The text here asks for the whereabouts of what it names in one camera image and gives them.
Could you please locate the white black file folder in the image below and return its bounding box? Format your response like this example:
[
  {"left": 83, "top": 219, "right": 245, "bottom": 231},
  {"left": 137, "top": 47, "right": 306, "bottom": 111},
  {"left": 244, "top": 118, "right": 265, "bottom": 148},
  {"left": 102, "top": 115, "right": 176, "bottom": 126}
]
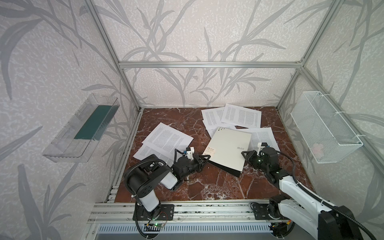
[{"left": 203, "top": 128, "right": 252, "bottom": 178}]

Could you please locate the printed paper sheet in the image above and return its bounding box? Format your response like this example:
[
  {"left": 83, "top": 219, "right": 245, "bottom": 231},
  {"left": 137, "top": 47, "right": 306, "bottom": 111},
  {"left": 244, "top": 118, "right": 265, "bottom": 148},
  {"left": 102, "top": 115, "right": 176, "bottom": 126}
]
[
  {"left": 143, "top": 123, "right": 194, "bottom": 159},
  {"left": 202, "top": 107, "right": 225, "bottom": 130},
  {"left": 221, "top": 104, "right": 262, "bottom": 129},
  {"left": 203, "top": 120, "right": 237, "bottom": 138},
  {"left": 134, "top": 144, "right": 174, "bottom": 167},
  {"left": 238, "top": 128, "right": 280, "bottom": 151}
]

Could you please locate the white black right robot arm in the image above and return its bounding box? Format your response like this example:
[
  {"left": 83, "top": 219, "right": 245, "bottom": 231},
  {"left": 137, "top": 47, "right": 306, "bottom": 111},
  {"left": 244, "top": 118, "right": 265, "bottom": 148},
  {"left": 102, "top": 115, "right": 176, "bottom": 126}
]
[{"left": 242, "top": 143, "right": 366, "bottom": 240}]

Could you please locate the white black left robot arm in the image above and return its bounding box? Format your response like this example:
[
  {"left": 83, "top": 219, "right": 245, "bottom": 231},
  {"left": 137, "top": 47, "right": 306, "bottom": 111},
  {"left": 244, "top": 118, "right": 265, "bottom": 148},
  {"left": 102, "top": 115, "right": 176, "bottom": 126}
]
[{"left": 124, "top": 152, "right": 211, "bottom": 213}]

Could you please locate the green circuit board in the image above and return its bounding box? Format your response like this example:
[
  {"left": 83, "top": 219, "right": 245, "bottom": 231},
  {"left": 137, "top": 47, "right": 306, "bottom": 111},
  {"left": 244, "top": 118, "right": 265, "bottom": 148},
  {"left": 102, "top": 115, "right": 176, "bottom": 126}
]
[{"left": 145, "top": 223, "right": 166, "bottom": 232}]

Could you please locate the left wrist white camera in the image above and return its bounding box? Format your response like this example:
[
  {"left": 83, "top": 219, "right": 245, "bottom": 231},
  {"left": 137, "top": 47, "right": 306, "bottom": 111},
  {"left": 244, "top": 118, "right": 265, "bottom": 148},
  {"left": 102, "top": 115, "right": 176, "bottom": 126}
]
[{"left": 184, "top": 147, "right": 195, "bottom": 160}]

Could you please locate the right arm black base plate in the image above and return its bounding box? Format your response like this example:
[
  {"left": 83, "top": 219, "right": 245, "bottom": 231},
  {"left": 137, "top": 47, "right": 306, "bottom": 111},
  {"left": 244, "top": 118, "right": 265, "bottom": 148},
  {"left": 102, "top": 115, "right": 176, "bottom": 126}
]
[{"left": 250, "top": 202, "right": 290, "bottom": 222}]

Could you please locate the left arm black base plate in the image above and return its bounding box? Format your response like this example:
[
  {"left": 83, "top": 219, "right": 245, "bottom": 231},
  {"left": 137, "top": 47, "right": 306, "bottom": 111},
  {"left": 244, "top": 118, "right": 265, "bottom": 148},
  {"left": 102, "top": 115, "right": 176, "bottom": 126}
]
[{"left": 133, "top": 204, "right": 175, "bottom": 221}]

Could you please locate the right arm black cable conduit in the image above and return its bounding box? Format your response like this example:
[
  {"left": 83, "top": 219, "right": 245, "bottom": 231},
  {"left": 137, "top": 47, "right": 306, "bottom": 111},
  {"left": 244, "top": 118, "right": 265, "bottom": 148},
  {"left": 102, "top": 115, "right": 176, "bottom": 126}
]
[{"left": 275, "top": 151, "right": 377, "bottom": 240}]

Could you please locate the white wire mesh basket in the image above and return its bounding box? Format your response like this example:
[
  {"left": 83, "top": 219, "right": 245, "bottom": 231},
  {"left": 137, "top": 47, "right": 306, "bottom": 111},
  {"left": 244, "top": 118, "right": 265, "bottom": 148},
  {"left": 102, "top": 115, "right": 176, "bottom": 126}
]
[{"left": 291, "top": 91, "right": 364, "bottom": 164}]

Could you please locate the aluminium cage frame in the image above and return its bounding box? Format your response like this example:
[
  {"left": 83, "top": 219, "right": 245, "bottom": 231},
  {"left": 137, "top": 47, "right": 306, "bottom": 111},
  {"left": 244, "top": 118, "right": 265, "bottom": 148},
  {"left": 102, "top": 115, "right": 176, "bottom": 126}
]
[{"left": 80, "top": 1, "right": 384, "bottom": 207}]

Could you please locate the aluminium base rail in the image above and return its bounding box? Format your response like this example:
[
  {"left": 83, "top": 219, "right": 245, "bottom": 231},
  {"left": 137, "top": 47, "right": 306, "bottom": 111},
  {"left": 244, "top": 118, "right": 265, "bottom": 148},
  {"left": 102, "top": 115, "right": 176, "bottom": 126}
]
[{"left": 87, "top": 199, "right": 289, "bottom": 224}]

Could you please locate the clear plastic wall tray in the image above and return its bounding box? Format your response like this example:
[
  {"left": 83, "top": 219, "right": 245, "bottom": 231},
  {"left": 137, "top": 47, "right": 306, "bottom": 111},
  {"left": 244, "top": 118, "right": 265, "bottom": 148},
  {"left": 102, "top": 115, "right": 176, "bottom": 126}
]
[{"left": 42, "top": 94, "right": 120, "bottom": 163}]

